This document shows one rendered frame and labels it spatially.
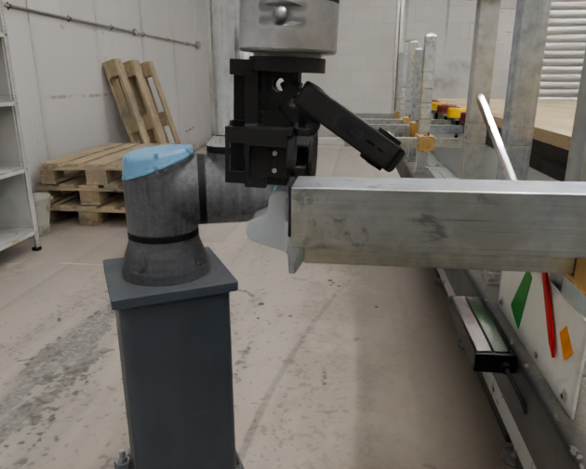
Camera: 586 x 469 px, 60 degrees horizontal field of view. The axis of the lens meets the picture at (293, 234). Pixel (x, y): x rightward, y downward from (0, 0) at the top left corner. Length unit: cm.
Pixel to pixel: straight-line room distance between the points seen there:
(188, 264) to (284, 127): 65
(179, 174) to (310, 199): 82
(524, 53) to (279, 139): 43
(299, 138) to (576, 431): 37
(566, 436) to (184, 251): 78
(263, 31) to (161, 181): 63
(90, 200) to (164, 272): 283
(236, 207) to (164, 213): 15
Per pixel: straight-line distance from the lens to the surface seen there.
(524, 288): 68
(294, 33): 46
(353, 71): 824
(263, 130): 47
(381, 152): 48
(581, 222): 26
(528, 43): 80
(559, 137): 121
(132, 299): 104
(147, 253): 108
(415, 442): 163
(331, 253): 51
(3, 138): 345
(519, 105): 80
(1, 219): 359
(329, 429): 164
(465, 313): 74
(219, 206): 105
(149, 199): 105
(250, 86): 49
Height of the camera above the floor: 101
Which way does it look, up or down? 17 degrees down
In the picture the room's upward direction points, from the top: straight up
